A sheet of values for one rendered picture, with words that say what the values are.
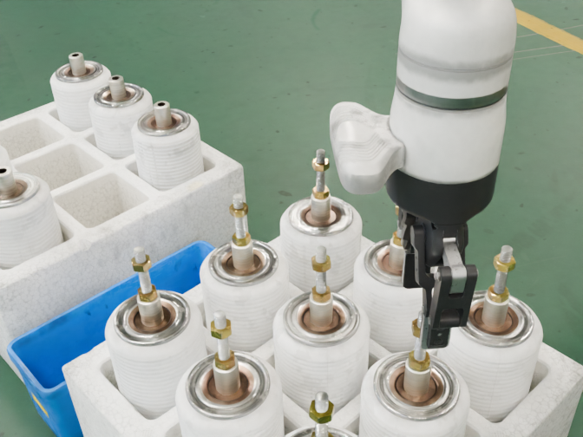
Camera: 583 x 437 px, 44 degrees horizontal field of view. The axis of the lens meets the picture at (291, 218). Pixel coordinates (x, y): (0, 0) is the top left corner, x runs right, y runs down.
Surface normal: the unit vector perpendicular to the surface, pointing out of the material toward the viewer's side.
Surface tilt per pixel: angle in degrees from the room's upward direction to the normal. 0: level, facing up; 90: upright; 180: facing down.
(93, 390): 0
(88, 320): 88
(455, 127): 83
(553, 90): 0
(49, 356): 88
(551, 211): 0
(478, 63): 91
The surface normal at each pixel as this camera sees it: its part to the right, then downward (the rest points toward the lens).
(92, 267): 0.68, 0.43
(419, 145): -0.64, 0.44
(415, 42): -0.82, 0.32
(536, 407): -0.03, -0.80
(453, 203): 0.04, 0.60
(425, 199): -0.45, 0.55
